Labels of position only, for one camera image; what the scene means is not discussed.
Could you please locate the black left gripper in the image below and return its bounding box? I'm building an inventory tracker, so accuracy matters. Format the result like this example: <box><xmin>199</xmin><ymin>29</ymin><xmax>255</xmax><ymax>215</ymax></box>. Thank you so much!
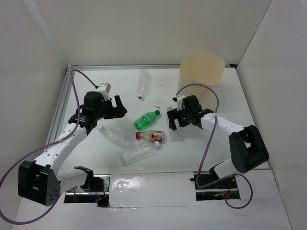
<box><xmin>94</xmin><ymin>95</ymin><xmax>127</xmax><ymax>120</ymax></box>

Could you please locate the clear bottle white cap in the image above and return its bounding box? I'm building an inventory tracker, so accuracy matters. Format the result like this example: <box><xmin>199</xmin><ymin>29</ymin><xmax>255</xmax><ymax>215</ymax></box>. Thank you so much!
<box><xmin>100</xmin><ymin>126</ymin><xmax>133</xmax><ymax>150</ymax></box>

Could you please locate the green plastic soda bottle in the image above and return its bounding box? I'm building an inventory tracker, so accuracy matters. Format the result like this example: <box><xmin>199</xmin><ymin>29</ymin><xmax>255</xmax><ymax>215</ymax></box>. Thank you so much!
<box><xmin>134</xmin><ymin>110</ymin><xmax>160</xmax><ymax>131</ymax></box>

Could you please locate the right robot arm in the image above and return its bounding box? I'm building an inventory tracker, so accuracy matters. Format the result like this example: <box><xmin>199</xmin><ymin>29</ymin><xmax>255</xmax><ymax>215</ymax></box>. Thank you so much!
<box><xmin>167</xmin><ymin>94</ymin><xmax>269</xmax><ymax>188</ymax></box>

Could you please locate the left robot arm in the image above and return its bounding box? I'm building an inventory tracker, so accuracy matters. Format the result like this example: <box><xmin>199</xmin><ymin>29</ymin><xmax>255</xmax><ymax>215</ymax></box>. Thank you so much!
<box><xmin>18</xmin><ymin>91</ymin><xmax>127</xmax><ymax>207</ymax></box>

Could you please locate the beige plastic bin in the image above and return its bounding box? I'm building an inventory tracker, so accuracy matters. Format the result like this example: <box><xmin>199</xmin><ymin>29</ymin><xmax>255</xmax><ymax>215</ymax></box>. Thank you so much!
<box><xmin>177</xmin><ymin>51</ymin><xmax>225</xmax><ymax>110</ymax></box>

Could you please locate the red cap labelled bottle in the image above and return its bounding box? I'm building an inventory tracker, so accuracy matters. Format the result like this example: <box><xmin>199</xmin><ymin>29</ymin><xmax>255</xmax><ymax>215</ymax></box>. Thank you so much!
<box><xmin>136</xmin><ymin>130</ymin><xmax>164</xmax><ymax>143</ymax></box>

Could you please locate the clear bottle blue-white cap near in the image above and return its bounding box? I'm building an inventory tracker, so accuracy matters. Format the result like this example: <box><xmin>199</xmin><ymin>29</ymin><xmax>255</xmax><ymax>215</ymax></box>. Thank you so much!
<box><xmin>119</xmin><ymin>141</ymin><xmax>161</xmax><ymax>167</ymax></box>

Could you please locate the clear bottle blue-white cap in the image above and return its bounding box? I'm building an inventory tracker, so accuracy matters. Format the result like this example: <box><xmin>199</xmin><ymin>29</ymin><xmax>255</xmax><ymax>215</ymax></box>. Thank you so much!
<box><xmin>137</xmin><ymin>69</ymin><xmax>152</xmax><ymax>100</ymax></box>
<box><xmin>119</xmin><ymin>141</ymin><xmax>161</xmax><ymax>167</ymax></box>

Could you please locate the clear bottle blue-white cap far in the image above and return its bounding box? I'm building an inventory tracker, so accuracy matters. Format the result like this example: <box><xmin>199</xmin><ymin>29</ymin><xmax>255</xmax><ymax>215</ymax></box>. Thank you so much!
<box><xmin>137</xmin><ymin>69</ymin><xmax>152</xmax><ymax>100</ymax></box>

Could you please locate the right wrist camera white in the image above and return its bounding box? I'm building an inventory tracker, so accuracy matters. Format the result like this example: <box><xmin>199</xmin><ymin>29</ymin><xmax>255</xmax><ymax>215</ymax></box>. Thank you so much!
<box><xmin>172</xmin><ymin>94</ymin><xmax>185</xmax><ymax>111</ymax></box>

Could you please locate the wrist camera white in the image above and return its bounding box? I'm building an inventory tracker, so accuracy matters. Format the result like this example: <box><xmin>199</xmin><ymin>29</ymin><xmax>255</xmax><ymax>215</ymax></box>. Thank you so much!
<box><xmin>172</xmin><ymin>94</ymin><xmax>185</xmax><ymax>111</ymax></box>
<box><xmin>97</xmin><ymin>83</ymin><xmax>111</xmax><ymax>101</ymax></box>

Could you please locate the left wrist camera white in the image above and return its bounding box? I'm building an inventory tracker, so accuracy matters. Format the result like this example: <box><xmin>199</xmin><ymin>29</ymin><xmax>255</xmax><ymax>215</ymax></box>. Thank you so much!
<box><xmin>97</xmin><ymin>83</ymin><xmax>111</xmax><ymax>101</ymax></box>

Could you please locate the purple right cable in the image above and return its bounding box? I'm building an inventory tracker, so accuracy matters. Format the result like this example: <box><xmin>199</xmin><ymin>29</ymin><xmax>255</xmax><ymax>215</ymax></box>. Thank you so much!
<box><xmin>175</xmin><ymin>83</ymin><xmax>254</xmax><ymax>209</ymax></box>

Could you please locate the aluminium frame rail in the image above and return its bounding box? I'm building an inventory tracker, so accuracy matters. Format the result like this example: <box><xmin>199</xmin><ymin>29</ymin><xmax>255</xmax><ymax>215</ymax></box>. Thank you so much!
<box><xmin>46</xmin><ymin>64</ymin><xmax>244</xmax><ymax>143</ymax></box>

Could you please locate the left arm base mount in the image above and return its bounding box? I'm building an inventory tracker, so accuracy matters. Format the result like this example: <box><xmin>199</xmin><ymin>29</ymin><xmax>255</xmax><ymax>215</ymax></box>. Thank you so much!
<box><xmin>64</xmin><ymin>166</ymin><xmax>111</xmax><ymax>208</ymax></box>

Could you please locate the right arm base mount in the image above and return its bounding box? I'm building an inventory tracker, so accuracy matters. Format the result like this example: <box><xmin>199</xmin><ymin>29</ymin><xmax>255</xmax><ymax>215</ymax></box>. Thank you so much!
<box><xmin>190</xmin><ymin>172</ymin><xmax>240</xmax><ymax>201</ymax></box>

